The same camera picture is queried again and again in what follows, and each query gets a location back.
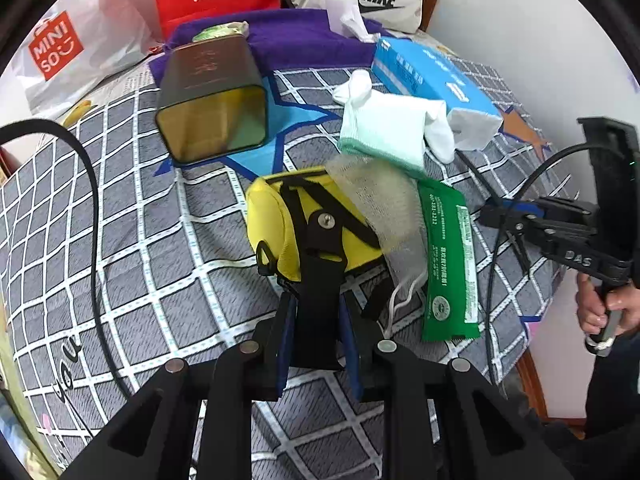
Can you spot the white socks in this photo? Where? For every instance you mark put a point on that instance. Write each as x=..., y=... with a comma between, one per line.
x=385, y=125

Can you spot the blue tissue box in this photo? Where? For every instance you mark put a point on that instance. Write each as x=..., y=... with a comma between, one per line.
x=430, y=82

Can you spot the light green tissue pack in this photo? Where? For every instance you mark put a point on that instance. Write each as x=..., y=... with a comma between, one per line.
x=220, y=31

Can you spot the person's dark clothing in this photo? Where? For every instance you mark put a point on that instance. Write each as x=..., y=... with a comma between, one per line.
x=615, y=390

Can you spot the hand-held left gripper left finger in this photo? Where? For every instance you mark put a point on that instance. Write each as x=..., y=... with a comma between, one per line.
x=285, y=340

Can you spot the person's right hand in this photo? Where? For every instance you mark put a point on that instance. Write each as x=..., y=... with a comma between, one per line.
x=590, y=305

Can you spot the white plastic shopping bag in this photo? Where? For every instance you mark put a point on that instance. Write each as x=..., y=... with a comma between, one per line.
x=90, y=45

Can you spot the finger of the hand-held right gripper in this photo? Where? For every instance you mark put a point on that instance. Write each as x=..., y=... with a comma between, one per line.
x=530, y=208
x=525, y=232

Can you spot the dark green tin box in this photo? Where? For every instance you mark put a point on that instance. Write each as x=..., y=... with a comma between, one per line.
x=210, y=90

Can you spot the white tissue pack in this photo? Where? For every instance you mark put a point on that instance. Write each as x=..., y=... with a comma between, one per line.
x=345, y=10

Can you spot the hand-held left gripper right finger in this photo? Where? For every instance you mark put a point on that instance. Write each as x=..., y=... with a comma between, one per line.
x=352, y=355

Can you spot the green wet wipe packet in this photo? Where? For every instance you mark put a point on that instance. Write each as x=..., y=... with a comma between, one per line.
x=447, y=270

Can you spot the grey checkered cloth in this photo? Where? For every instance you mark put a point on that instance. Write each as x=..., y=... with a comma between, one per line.
x=175, y=260

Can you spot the purple towel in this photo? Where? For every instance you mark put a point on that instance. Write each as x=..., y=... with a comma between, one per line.
x=300, y=42

